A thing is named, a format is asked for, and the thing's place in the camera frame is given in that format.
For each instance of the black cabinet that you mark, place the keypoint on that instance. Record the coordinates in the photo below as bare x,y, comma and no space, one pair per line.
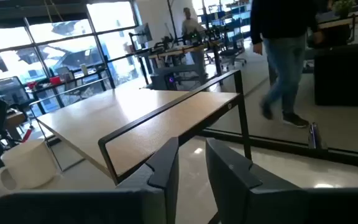
346,77

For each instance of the person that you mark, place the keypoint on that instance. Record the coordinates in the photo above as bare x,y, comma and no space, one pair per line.
281,18
191,26

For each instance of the computer monitor on arm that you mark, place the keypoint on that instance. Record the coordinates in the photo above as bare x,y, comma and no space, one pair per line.
144,32

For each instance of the potted green plant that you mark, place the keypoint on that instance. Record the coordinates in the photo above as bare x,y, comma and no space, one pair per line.
343,6

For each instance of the black mesh office chair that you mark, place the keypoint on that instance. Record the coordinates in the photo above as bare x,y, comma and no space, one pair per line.
11,90

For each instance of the blue metallic clamp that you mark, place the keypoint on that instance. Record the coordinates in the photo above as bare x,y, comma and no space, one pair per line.
314,137

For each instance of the wooden shelf with black frame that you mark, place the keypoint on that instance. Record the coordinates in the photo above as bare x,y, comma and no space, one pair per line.
120,115

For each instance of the black swivel office chair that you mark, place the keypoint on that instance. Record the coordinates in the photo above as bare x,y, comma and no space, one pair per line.
232,53

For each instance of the computer tower with purple light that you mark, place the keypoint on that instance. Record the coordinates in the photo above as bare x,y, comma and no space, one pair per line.
166,81

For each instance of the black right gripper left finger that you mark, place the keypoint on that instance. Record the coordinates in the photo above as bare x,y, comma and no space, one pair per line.
163,186

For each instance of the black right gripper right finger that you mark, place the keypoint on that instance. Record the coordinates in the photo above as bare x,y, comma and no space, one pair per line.
244,193

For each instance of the wooden workbench with equipment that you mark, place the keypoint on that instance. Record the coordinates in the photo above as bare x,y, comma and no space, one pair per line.
179,49

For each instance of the wooden table with black frame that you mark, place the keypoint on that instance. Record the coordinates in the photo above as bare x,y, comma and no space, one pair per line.
346,21

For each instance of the white ceramic mug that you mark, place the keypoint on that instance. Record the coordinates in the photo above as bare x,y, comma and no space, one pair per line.
26,165

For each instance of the small red box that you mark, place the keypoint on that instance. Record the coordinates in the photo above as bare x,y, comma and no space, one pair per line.
55,80

